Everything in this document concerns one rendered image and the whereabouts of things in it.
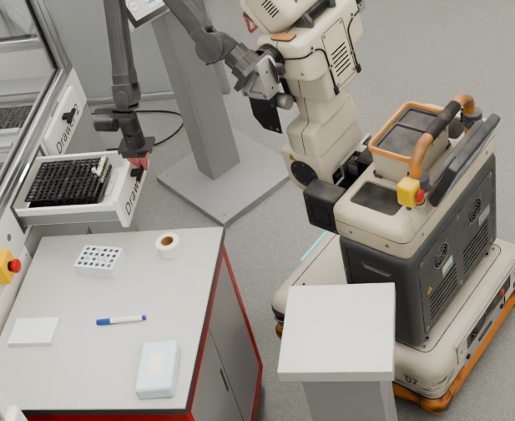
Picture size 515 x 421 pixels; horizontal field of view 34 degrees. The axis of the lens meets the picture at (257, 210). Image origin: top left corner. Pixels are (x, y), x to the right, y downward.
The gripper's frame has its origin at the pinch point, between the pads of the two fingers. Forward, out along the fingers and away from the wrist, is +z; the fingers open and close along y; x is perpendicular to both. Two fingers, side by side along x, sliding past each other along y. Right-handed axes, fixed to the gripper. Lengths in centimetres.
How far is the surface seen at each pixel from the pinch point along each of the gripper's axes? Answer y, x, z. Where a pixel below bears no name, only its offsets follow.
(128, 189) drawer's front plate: 2.9, 8.8, 0.6
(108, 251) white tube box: 7.7, 24.1, 10.6
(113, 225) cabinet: 35, -34, 56
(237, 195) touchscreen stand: -1, -82, 85
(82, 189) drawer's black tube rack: 17.6, 7.8, 0.8
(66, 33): 91, -164, 48
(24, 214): 34.2, 15.6, 2.9
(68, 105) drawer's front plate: 34.8, -34.3, 0.0
